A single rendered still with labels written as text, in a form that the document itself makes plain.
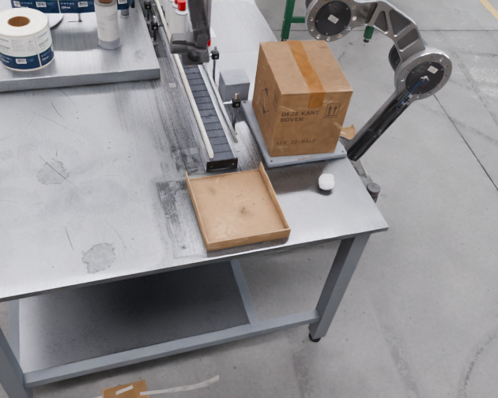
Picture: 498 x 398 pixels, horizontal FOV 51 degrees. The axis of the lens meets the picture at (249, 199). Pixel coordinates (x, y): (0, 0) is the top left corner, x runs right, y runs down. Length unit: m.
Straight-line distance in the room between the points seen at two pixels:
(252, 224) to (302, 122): 0.38
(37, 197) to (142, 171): 0.33
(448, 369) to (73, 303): 1.61
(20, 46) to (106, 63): 0.31
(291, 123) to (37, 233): 0.85
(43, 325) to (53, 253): 0.64
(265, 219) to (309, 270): 0.98
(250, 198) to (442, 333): 1.28
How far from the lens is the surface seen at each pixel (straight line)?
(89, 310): 2.16
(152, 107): 2.01
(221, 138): 1.81
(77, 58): 2.20
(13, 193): 1.75
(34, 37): 2.10
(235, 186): 1.71
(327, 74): 1.76
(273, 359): 2.31
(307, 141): 1.80
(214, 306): 2.14
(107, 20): 2.18
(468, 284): 2.83
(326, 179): 1.75
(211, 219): 1.61
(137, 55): 2.20
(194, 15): 1.78
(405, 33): 2.22
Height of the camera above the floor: 2.07
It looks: 47 degrees down
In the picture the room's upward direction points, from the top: 9 degrees clockwise
